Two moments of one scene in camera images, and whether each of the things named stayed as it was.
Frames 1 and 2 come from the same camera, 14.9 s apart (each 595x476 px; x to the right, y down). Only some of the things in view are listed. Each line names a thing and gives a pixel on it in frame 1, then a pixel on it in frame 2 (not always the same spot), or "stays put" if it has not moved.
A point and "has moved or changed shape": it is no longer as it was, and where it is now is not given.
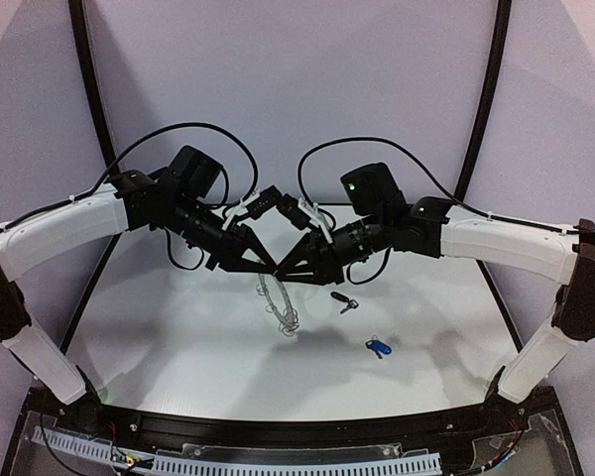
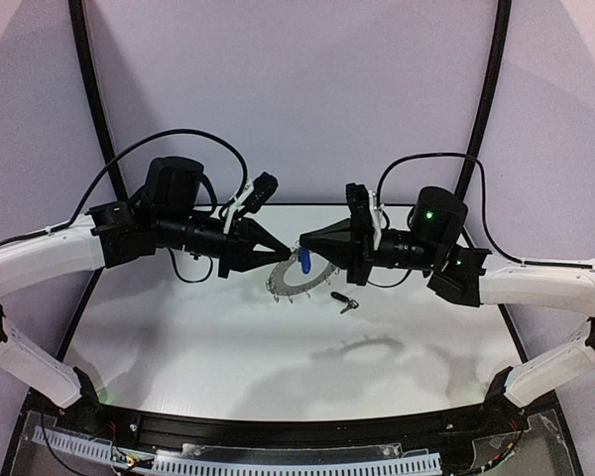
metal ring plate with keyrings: x=289 y=321 has moved or changed shape
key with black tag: x=352 y=302 stays put
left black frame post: x=83 y=40 stays put
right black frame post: x=497 y=59 stays put
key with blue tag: x=378 y=346 has moved or changed shape
